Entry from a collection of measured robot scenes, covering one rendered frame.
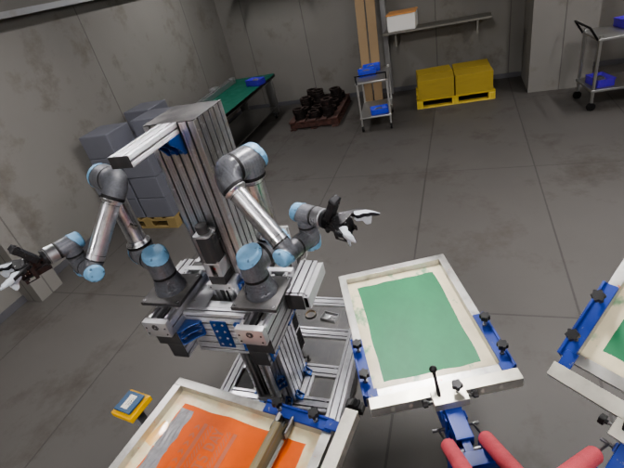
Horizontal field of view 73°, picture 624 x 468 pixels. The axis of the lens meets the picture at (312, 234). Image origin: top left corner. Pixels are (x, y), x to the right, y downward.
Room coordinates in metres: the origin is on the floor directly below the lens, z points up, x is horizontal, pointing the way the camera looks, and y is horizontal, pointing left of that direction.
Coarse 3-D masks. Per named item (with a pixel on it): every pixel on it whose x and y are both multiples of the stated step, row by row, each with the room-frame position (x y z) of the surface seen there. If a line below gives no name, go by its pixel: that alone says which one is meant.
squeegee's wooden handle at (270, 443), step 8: (272, 424) 0.98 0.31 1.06; (280, 424) 0.97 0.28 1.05; (272, 432) 0.95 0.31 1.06; (280, 432) 0.96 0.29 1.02; (264, 440) 0.92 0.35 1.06; (272, 440) 0.92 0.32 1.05; (264, 448) 0.89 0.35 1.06; (272, 448) 0.91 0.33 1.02; (256, 456) 0.87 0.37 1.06; (264, 456) 0.87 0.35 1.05; (272, 456) 0.90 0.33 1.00; (256, 464) 0.84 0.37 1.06; (264, 464) 0.86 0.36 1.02
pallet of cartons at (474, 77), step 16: (448, 64) 7.50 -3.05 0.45; (464, 64) 7.26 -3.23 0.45; (480, 64) 7.03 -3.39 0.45; (416, 80) 7.64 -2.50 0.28; (432, 80) 6.84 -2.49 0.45; (448, 80) 6.75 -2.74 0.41; (464, 80) 6.69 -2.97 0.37; (480, 80) 6.61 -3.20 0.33; (416, 96) 7.25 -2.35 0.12; (432, 96) 6.84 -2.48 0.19; (448, 96) 6.75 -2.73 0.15
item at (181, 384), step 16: (176, 384) 1.34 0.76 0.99; (192, 384) 1.32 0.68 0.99; (224, 400) 1.20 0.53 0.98; (240, 400) 1.17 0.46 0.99; (160, 416) 1.21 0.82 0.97; (272, 416) 1.07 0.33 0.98; (144, 432) 1.13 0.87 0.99; (320, 432) 0.95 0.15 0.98; (128, 448) 1.07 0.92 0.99; (320, 448) 0.88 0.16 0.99; (112, 464) 1.02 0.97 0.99; (320, 464) 0.84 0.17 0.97
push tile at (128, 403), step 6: (126, 396) 1.36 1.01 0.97; (132, 396) 1.35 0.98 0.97; (138, 396) 1.34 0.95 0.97; (144, 396) 1.34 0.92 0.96; (120, 402) 1.34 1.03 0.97; (126, 402) 1.33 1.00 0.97; (132, 402) 1.32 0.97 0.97; (138, 402) 1.31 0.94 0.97; (114, 408) 1.31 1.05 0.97; (120, 408) 1.31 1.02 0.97; (126, 408) 1.30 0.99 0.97; (132, 408) 1.29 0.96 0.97
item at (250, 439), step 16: (192, 416) 1.18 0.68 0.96; (208, 416) 1.16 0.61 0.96; (224, 416) 1.14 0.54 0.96; (240, 432) 1.05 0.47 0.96; (256, 432) 1.03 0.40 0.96; (176, 448) 1.05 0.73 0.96; (240, 448) 0.98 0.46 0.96; (256, 448) 0.96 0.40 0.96; (288, 448) 0.93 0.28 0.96; (224, 464) 0.93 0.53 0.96; (240, 464) 0.92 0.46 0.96; (288, 464) 0.87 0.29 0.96
